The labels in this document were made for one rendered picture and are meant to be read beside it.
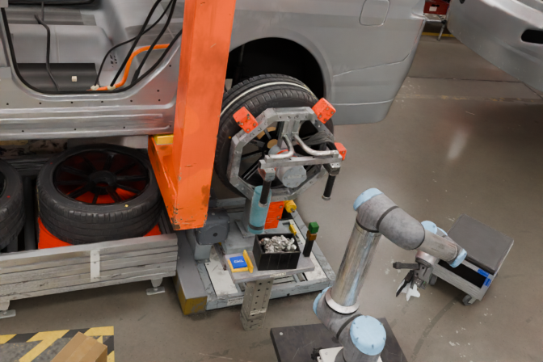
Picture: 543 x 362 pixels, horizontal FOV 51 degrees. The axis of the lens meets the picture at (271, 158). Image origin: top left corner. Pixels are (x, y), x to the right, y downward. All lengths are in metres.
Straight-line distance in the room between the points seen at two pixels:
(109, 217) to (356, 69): 1.59
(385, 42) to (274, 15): 0.72
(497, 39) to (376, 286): 2.38
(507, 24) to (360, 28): 1.96
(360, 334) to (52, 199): 1.63
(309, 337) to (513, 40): 3.04
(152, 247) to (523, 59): 3.22
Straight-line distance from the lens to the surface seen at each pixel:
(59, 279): 3.03
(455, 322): 3.59
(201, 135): 2.51
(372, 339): 2.42
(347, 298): 2.42
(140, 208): 2.98
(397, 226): 2.06
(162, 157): 3.04
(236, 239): 3.26
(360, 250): 2.22
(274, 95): 2.72
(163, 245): 2.99
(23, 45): 3.66
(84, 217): 2.95
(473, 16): 5.21
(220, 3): 2.26
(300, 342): 2.75
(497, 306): 3.83
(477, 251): 3.57
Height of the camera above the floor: 2.39
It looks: 33 degrees down
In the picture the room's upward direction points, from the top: 12 degrees clockwise
